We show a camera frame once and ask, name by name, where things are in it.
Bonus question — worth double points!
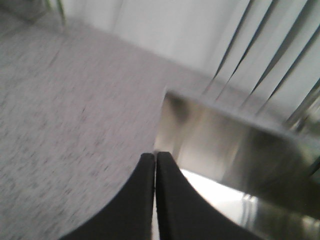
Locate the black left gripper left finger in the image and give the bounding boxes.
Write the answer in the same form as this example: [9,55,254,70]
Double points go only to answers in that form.
[61,153,155,240]

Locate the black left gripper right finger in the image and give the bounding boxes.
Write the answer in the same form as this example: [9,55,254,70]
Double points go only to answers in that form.
[155,151,259,240]

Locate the stainless steel sink basin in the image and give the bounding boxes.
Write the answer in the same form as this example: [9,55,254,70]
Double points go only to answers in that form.
[154,91,320,240]

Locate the white pleated curtain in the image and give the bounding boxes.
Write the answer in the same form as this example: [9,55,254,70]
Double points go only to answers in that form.
[62,0,320,125]

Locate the green leafy houseplant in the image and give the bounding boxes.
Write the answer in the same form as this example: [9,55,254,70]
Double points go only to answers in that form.
[43,0,66,26]

